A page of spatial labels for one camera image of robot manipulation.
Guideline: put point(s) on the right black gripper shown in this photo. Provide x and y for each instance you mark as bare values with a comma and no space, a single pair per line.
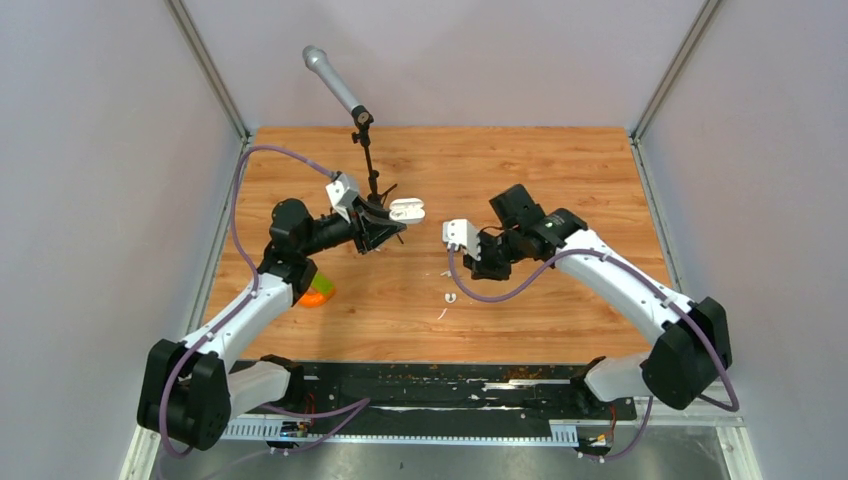
482,269

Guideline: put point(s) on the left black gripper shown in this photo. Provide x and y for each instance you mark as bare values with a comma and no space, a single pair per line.
372,236

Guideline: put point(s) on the white earbud charging case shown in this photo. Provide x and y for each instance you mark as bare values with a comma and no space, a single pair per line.
408,211

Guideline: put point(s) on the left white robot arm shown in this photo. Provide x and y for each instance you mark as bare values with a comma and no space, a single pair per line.
190,390

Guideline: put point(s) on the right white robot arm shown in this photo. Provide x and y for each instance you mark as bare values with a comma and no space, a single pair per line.
690,349

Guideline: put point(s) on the green block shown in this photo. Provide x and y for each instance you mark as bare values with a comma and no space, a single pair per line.
322,285

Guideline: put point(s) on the black tripod microphone stand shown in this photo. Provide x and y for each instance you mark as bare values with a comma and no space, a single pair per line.
362,120

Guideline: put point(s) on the grey microphone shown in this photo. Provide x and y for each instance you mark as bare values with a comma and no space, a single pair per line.
317,61

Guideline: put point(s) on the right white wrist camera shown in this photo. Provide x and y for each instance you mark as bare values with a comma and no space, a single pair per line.
463,235

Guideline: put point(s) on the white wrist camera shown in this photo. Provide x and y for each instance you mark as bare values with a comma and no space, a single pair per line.
463,235
342,191

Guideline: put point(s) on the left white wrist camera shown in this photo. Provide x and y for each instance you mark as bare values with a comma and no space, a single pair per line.
342,191

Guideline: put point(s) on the orange ring toy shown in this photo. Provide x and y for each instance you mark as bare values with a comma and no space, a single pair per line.
315,299

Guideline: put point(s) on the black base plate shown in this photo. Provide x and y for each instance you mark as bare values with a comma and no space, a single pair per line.
453,400

